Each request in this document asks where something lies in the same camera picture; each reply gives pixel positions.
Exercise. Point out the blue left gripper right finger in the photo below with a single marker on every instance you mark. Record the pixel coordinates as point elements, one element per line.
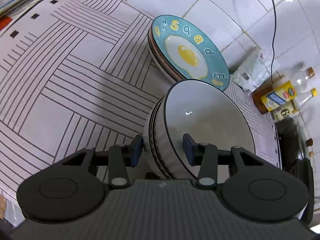
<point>205,156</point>

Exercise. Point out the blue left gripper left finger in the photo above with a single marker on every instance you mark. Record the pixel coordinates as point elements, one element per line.
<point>119,158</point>

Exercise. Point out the white bowl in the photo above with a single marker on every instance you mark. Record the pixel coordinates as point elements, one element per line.
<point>207,114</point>
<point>172,161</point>
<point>150,151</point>

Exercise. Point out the teal fried egg plate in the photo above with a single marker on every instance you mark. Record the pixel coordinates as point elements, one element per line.
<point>189,51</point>

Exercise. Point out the black wok with lid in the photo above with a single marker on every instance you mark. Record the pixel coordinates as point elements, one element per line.
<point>293,145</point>

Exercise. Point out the striped pink table mat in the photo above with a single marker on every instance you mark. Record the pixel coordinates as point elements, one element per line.
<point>77,73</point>

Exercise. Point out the white salt bag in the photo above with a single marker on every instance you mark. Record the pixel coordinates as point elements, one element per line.
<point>255,69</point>

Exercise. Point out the yellow label cooking wine bottle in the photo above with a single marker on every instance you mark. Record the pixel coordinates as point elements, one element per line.
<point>283,88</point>

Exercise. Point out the clear vinegar bottle yellow cap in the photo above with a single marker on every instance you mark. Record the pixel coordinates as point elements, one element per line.
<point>293,106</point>

